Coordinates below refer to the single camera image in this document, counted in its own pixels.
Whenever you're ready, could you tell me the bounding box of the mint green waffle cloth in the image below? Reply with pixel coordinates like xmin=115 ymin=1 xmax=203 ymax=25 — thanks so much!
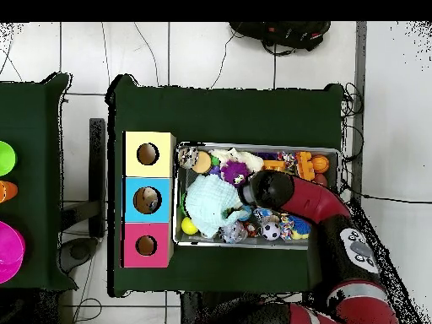
xmin=183 ymin=175 xmax=251 ymax=239

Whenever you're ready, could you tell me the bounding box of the crushed clear plastic bottle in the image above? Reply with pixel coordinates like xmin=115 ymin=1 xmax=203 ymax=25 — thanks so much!
xmin=219 ymin=220 xmax=249 ymax=244

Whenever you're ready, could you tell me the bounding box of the small black white soccer ball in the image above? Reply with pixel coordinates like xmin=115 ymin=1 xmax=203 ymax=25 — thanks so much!
xmin=260 ymin=221 xmax=282 ymax=241

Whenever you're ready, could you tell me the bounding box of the wooden box with three holes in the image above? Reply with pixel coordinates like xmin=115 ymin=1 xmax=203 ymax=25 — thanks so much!
xmin=120 ymin=131 xmax=177 ymax=269

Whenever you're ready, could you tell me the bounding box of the purple spiky monster toy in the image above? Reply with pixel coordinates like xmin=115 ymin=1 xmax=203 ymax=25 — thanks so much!
xmin=219 ymin=159 xmax=251 ymax=187

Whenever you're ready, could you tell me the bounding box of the cream knitted cloth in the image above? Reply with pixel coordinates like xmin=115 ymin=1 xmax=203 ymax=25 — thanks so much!
xmin=210 ymin=147 xmax=265 ymax=173

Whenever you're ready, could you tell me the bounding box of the yellow ball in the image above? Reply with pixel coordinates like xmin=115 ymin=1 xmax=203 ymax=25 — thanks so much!
xmin=181 ymin=216 xmax=199 ymax=235

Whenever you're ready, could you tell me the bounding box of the dark green table cloth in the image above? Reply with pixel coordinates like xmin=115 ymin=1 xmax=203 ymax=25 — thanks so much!
xmin=0 ymin=73 xmax=78 ymax=292
xmin=105 ymin=73 xmax=345 ymax=298

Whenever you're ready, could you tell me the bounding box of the long orange building block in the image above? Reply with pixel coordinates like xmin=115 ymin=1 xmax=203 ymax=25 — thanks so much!
xmin=295 ymin=151 xmax=316 ymax=181

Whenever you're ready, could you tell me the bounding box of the small orange basketball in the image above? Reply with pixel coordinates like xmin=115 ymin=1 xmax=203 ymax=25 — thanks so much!
xmin=310 ymin=154 xmax=331 ymax=174

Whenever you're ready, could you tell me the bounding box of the black upright panel on stand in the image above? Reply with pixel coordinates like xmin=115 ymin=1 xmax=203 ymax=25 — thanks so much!
xmin=59 ymin=117 xmax=108 ymax=274

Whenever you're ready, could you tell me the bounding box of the black backpack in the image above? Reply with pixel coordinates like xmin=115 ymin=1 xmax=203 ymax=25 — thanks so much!
xmin=229 ymin=21 xmax=332 ymax=55

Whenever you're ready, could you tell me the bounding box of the orange plastic cone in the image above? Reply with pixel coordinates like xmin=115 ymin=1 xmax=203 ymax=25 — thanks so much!
xmin=0 ymin=180 xmax=19 ymax=204

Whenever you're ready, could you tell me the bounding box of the green plastic cup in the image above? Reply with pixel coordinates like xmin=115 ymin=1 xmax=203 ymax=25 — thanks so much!
xmin=0 ymin=140 xmax=17 ymax=177

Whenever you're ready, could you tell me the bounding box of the magenta plastic bowl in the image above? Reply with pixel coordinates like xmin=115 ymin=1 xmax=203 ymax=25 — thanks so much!
xmin=0 ymin=220 xmax=26 ymax=284

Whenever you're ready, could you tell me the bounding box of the shallow wire mesh bin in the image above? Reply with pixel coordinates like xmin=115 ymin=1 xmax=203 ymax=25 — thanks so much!
xmin=171 ymin=141 xmax=341 ymax=251

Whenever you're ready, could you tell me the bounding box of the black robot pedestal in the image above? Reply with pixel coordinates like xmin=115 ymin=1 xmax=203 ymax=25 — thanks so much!
xmin=180 ymin=291 xmax=210 ymax=324

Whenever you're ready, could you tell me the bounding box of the black cable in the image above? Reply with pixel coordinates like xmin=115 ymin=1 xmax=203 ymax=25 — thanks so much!
xmin=338 ymin=178 xmax=432 ymax=206

